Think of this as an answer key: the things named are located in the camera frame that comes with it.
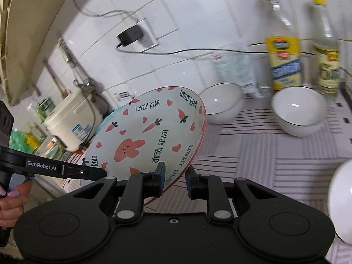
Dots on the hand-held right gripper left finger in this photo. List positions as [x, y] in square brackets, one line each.
[160, 178]

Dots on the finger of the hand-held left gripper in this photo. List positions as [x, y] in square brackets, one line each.
[88, 172]

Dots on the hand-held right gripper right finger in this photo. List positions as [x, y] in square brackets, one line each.
[190, 184]

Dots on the rabbit and carrot print plate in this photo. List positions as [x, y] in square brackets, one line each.
[148, 140]

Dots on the white ribbed bowl black rim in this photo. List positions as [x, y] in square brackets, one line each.
[222, 104]
[342, 203]
[299, 110]

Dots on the person's left hand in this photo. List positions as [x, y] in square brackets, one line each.
[12, 206]

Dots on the yellow oil bottle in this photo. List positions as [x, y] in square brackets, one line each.
[34, 141]

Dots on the beige rice cooker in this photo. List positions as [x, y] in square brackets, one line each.
[71, 121]

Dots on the green plastic bottle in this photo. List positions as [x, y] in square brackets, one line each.
[41, 111]

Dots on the light blue plate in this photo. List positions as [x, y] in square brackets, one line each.
[110, 115]

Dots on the hanging metal utensil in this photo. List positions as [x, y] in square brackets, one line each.
[73, 63]

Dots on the clear plastic seasoning packet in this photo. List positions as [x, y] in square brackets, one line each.
[239, 71]

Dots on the beige wooden cabinet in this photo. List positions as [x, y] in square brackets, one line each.
[24, 33]

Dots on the black power adapter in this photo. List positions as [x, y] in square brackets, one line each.
[130, 36]

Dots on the yellow label cooking wine bottle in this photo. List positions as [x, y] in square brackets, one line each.
[283, 57]

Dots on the pale label clear vinegar bottle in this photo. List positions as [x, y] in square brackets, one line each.
[327, 60]

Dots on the small white wall outlet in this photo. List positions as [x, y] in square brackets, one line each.
[124, 95]

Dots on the white wall socket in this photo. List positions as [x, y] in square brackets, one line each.
[150, 34]

